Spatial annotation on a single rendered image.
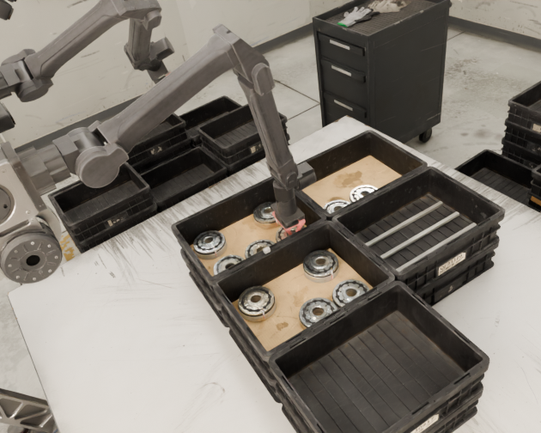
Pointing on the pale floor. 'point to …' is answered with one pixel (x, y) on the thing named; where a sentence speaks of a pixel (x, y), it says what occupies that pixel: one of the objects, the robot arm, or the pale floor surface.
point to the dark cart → (384, 67)
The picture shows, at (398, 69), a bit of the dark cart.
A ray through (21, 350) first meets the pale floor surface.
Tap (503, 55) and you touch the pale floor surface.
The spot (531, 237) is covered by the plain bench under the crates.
